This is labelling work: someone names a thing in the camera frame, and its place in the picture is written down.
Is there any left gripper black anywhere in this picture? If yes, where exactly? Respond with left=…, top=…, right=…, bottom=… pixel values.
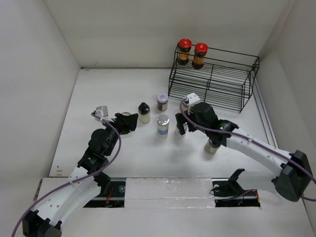
left=102, top=113, right=137, bottom=156

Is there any red lid sauce jar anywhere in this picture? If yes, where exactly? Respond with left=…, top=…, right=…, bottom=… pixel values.
left=192, top=42, right=208, bottom=70
left=177, top=38, right=192, bottom=65

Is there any silver lid bead bottle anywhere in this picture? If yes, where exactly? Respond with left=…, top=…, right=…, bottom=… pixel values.
left=156, top=114, right=170, bottom=138
left=175, top=125, right=187, bottom=137

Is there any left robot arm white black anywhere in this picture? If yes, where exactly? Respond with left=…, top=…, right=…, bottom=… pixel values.
left=22, top=110, right=138, bottom=237

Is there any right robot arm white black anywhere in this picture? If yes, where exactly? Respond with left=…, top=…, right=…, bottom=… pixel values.
left=175, top=98, right=316, bottom=202

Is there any clear glass jar silver rim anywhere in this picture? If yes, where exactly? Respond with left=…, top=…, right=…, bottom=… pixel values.
left=121, top=112, right=132, bottom=116

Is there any black cap white powder bottle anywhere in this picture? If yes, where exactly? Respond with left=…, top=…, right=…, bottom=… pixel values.
left=138, top=102, right=151, bottom=123

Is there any black cap beige spice bottle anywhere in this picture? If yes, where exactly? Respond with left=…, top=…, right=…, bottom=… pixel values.
left=204, top=139, right=220, bottom=155

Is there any white lid dark sauce jar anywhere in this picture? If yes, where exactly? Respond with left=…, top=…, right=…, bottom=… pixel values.
left=157, top=93, right=168, bottom=111

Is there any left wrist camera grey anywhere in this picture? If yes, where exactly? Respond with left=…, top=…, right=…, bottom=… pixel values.
left=94, top=106, right=108, bottom=119

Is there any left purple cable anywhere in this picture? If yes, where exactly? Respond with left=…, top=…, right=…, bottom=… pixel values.
left=11, top=112, right=122, bottom=237

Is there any purple cable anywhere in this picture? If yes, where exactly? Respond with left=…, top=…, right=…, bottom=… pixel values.
left=179, top=98, right=316, bottom=201
left=11, top=112, right=122, bottom=237

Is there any black wire rack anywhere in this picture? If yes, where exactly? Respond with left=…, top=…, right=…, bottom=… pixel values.
left=168, top=46, right=260, bottom=113

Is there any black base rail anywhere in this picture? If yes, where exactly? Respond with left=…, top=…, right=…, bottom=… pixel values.
left=86, top=178, right=260, bottom=209

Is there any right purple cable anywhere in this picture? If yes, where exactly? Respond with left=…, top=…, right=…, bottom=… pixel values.
left=179, top=98, right=316, bottom=201

